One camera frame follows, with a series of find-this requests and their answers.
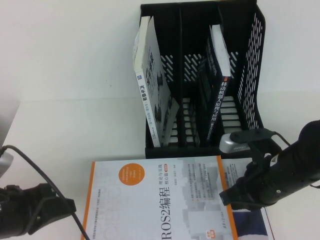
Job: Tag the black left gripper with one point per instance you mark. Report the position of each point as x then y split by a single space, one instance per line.
27 200

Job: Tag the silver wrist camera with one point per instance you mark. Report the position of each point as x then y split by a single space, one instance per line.
230 145
6 162

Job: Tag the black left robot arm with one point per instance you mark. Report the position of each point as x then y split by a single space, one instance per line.
7 225

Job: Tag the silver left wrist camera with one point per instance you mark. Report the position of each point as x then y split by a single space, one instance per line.
6 162

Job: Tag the black perforated book stand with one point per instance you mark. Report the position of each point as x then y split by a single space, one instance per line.
162 153

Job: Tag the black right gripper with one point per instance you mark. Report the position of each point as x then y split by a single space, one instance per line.
255 185

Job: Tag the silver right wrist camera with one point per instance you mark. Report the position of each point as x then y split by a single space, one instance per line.
230 145

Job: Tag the black right camera bracket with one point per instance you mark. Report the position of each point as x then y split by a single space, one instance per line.
250 135

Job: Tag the magazine with blue-suited man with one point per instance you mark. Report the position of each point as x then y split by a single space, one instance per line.
235 170

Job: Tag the black mobile robot book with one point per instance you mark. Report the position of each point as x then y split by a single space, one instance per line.
218 105

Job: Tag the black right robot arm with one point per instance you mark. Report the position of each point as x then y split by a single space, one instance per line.
295 162

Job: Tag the ROS2 book with orange border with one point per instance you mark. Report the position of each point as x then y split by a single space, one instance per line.
150 200

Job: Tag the white car suspension book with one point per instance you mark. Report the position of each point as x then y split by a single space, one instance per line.
146 100

